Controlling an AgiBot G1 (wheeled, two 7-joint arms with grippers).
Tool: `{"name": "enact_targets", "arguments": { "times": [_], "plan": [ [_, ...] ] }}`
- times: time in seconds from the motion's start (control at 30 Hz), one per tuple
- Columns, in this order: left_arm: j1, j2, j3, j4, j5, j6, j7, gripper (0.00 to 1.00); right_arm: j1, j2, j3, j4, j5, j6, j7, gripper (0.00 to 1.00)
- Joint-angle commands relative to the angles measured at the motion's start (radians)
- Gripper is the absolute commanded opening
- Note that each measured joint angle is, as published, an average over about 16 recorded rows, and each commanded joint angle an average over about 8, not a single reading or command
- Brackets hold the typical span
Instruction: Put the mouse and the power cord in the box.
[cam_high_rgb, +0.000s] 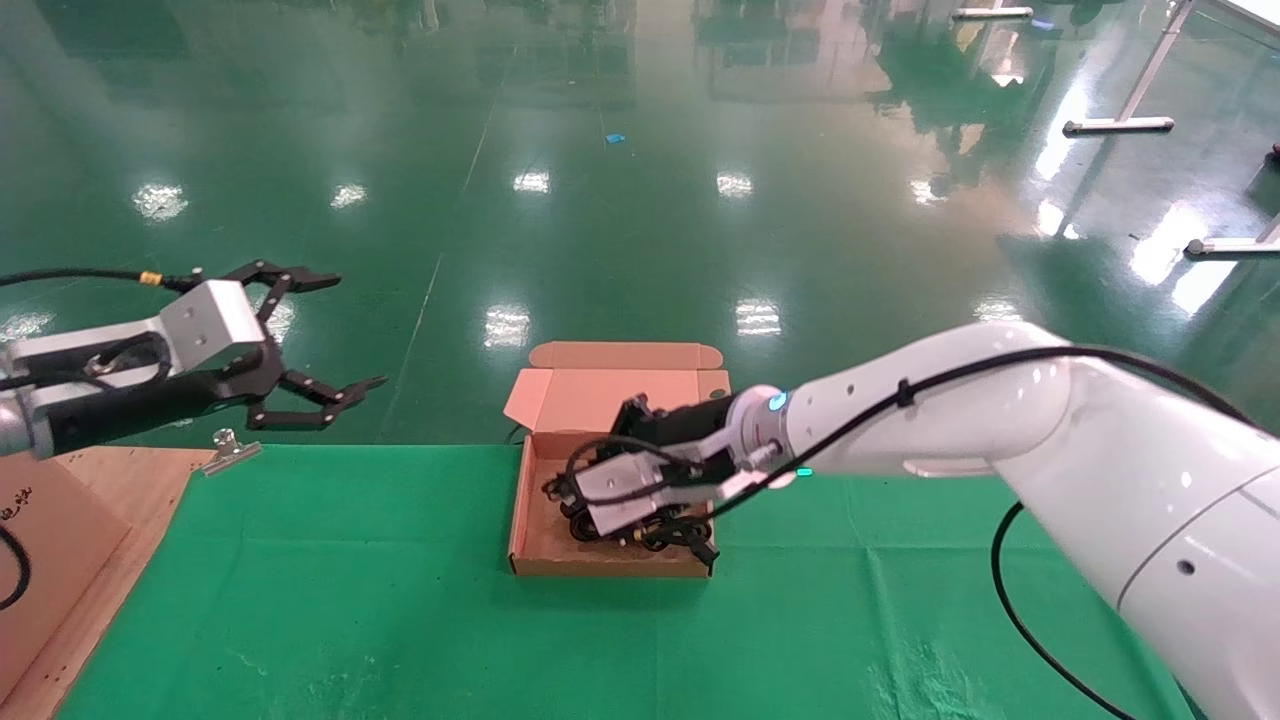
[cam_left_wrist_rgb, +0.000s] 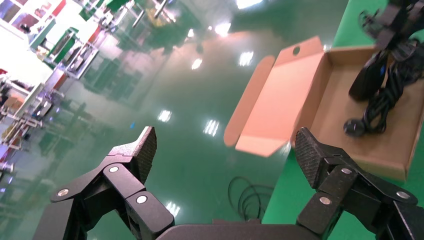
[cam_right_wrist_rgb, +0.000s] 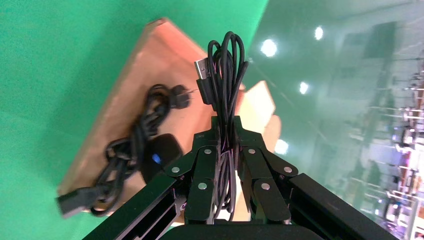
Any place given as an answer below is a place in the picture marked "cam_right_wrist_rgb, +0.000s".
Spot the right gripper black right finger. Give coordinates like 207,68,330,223
232,115,300,223

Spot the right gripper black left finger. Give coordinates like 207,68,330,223
163,115,222,225

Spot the black power cord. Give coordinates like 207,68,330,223
55,83,200,220

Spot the black USB cable bundle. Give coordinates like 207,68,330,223
141,31,250,223

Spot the open brown cardboard box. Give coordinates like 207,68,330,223
57,17,283,223

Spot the green table cloth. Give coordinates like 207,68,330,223
0,0,270,240

